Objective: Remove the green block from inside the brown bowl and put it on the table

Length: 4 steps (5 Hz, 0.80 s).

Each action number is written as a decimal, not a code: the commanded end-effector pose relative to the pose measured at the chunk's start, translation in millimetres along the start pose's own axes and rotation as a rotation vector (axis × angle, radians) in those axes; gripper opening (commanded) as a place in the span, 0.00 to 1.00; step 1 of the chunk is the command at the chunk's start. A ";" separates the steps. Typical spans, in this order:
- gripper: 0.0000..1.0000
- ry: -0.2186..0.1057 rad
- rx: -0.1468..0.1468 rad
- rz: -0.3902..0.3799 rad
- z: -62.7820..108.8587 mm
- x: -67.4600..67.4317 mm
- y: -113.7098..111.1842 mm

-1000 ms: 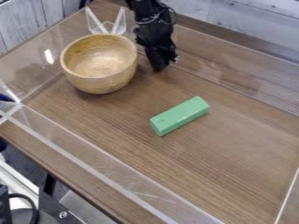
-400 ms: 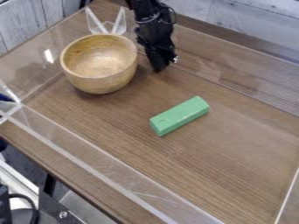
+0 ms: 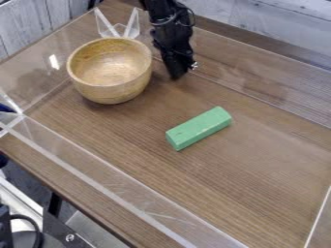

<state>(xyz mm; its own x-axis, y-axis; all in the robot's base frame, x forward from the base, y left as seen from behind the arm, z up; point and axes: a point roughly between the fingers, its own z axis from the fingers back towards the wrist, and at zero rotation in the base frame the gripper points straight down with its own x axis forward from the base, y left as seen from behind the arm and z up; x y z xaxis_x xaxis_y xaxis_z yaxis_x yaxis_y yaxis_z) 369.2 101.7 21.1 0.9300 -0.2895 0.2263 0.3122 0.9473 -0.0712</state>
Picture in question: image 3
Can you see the blue object at left edge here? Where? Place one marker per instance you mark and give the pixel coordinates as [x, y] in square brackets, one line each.
[7, 116]

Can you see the light wooden bowl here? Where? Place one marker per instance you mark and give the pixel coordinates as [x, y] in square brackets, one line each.
[110, 69]

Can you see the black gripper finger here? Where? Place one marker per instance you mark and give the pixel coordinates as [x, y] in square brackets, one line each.
[170, 64]
[183, 64]

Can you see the clear acrylic tray wall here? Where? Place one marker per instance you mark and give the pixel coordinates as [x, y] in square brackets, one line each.
[245, 188]

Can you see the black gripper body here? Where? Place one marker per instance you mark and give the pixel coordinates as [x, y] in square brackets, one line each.
[174, 43]

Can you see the black table leg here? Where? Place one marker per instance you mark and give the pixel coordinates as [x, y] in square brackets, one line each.
[55, 205]

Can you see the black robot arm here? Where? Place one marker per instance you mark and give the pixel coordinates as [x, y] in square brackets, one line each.
[173, 20]

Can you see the black metal bracket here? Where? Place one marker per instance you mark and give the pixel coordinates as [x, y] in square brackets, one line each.
[59, 236]

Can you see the green rectangular block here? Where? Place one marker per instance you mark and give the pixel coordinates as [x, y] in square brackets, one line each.
[198, 128]

